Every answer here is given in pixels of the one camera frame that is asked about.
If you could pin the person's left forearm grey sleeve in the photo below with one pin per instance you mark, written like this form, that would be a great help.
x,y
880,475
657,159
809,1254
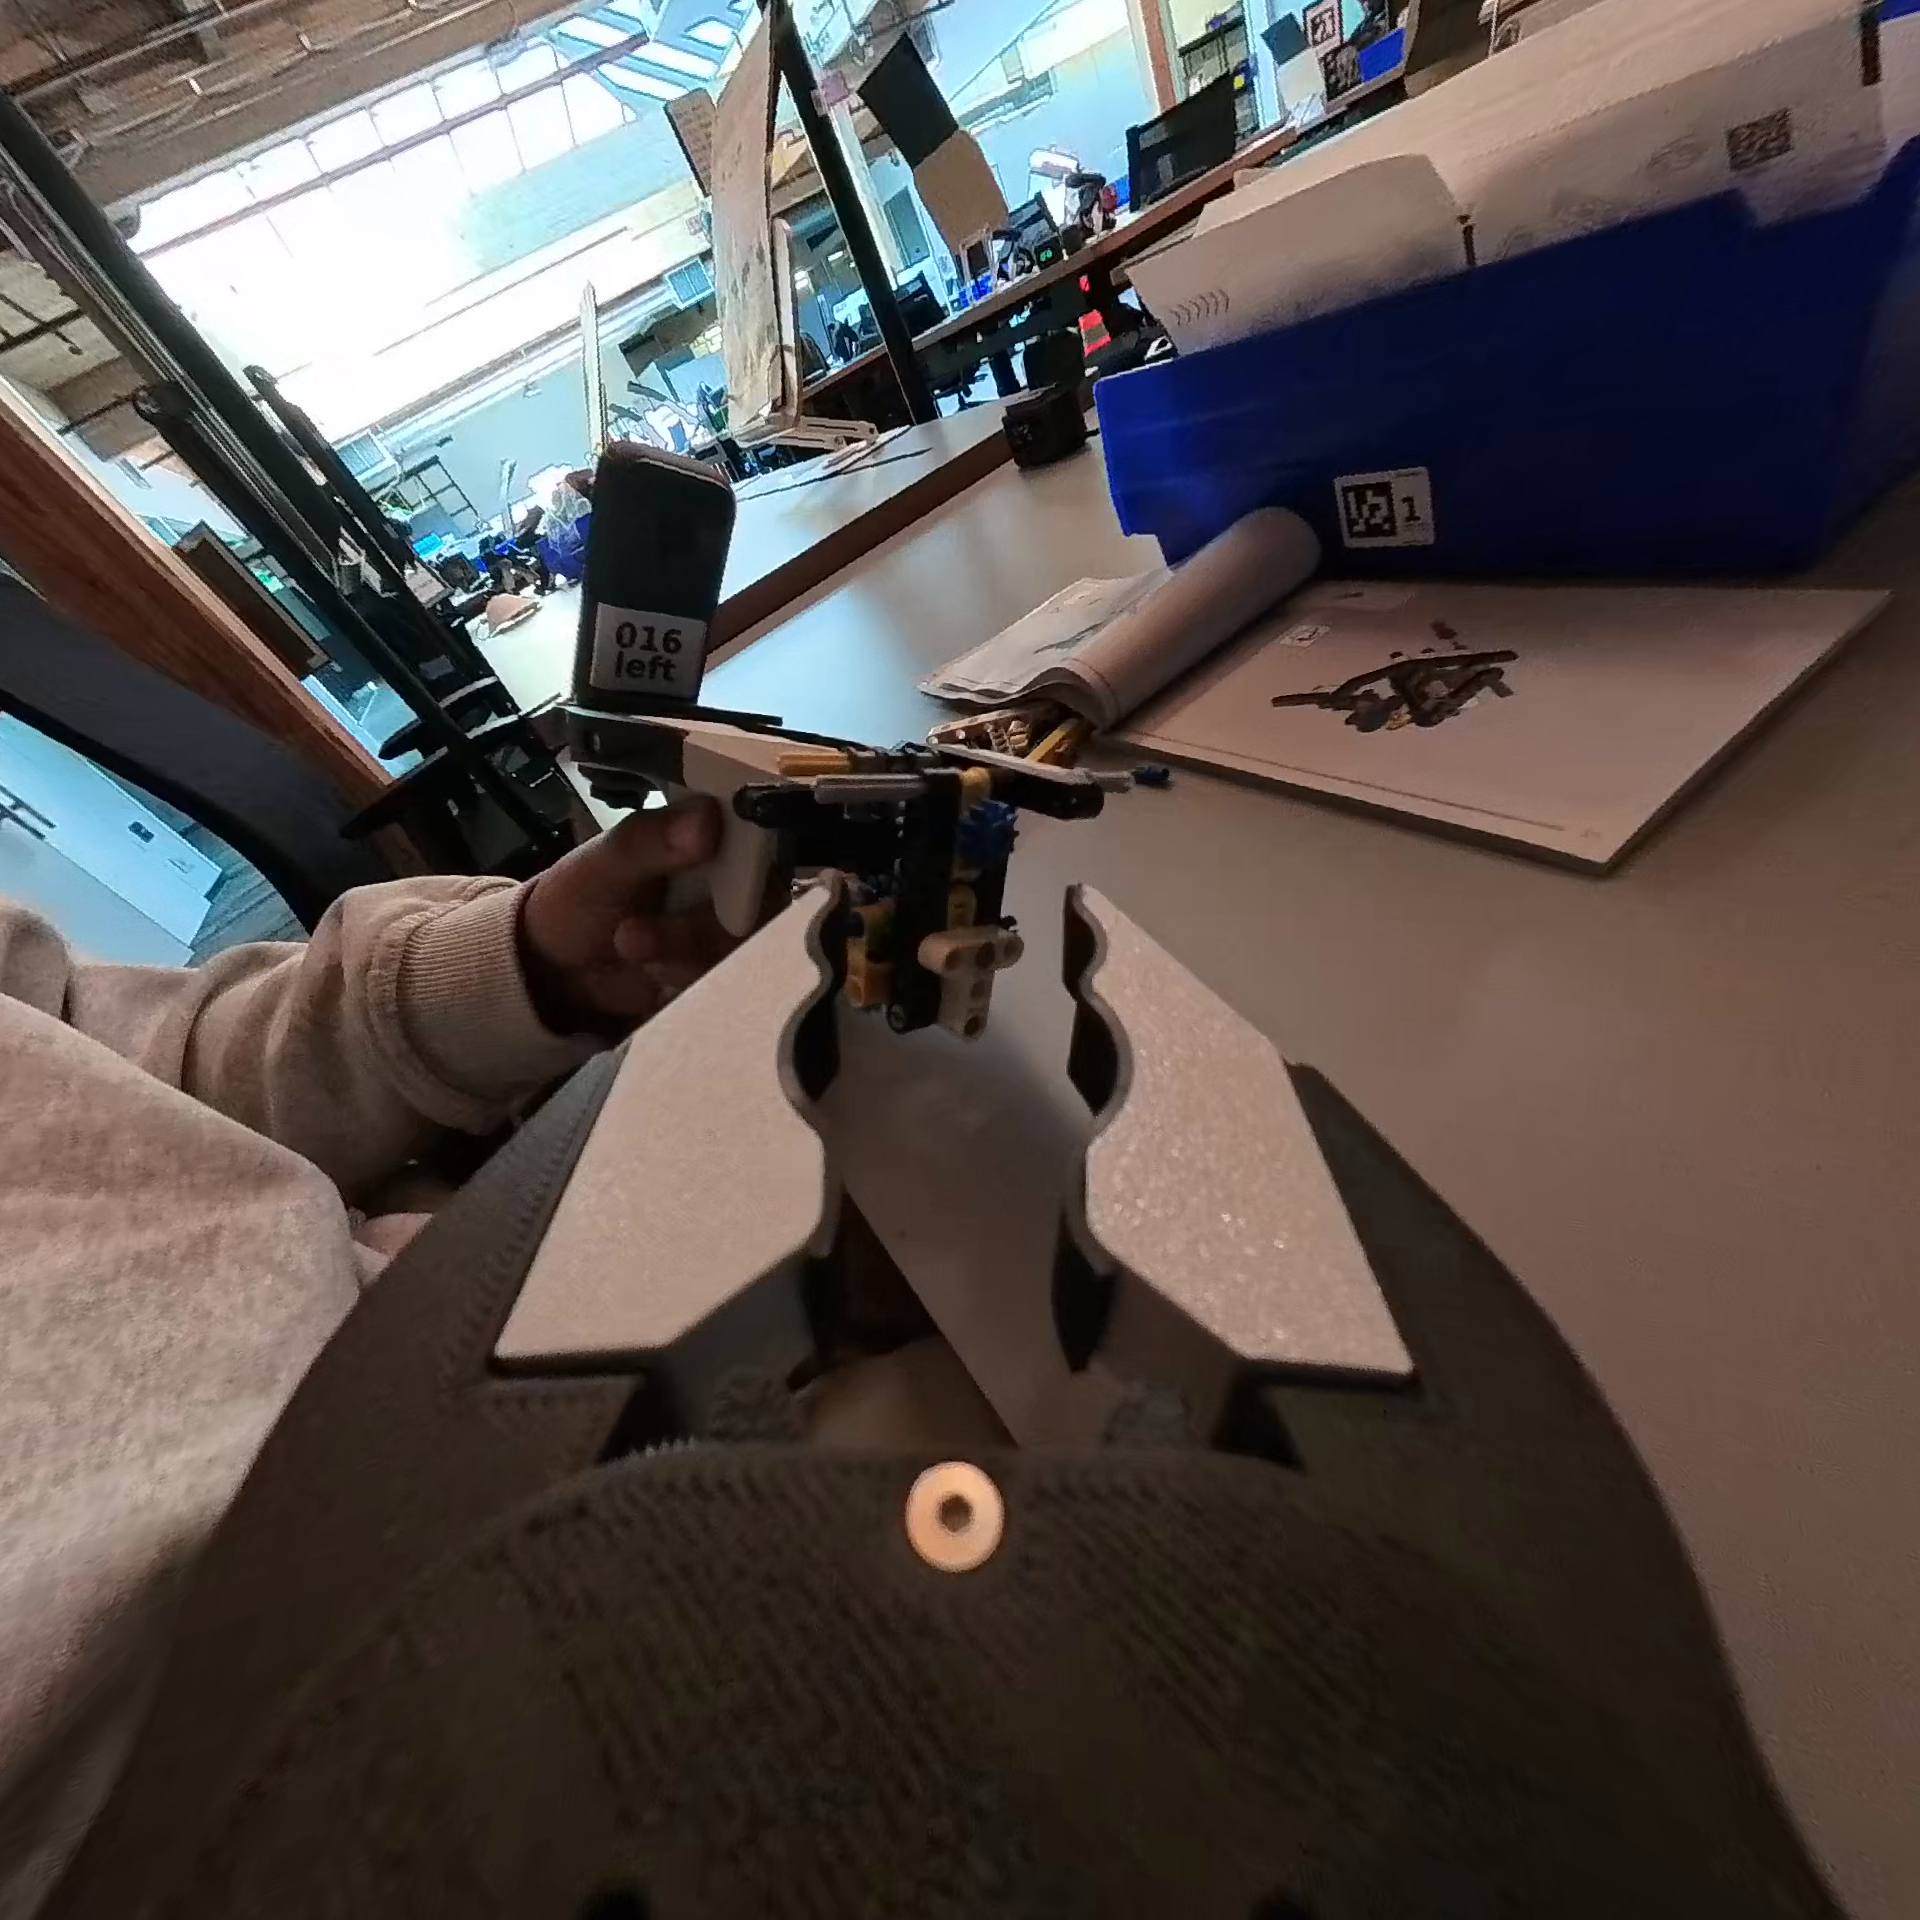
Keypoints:
x,y
300,1004

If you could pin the white cardboard box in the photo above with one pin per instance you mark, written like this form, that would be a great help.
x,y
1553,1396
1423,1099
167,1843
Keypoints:
x,y
1289,270

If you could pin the black yellow lego assembly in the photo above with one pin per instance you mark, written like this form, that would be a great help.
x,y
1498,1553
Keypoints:
x,y
932,849

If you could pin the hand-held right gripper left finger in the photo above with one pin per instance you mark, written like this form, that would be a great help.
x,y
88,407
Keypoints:
x,y
690,1155

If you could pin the large blue plastic bin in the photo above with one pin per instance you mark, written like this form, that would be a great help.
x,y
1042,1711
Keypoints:
x,y
1575,389

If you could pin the open lego instruction booklet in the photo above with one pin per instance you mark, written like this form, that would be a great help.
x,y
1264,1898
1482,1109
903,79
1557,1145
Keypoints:
x,y
1500,735

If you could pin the large white printed box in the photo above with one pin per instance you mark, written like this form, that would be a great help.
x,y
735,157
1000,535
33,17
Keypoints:
x,y
1652,135

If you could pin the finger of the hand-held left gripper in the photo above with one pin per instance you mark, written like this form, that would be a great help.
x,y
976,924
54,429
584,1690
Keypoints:
x,y
765,751

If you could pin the small black box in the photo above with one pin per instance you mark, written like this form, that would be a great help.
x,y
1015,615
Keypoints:
x,y
1046,429

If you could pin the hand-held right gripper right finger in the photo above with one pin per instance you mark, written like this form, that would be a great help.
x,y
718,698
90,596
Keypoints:
x,y
1231,1185

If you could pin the black computer monitor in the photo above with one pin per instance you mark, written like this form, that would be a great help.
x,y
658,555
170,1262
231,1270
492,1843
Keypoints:
x,y
1183,142

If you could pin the person's grey sweatshirt torso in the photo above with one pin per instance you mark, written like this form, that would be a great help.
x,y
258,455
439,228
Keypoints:
x,y
135,1501

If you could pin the person's left hand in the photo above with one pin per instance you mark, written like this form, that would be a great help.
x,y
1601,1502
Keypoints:
x,y
600,931

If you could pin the dark curved chair back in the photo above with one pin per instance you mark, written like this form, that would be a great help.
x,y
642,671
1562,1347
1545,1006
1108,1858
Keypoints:
x,y
182,751

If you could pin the pile of loose lego pieces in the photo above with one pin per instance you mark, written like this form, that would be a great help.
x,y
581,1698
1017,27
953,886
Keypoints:
x,y
1013,735

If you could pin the black steel post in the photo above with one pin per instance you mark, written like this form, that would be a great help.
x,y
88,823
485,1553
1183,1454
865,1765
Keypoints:
x,y
839,211

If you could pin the wooden board on white stand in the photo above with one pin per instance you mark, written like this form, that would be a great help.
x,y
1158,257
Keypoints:
x,y
750,255

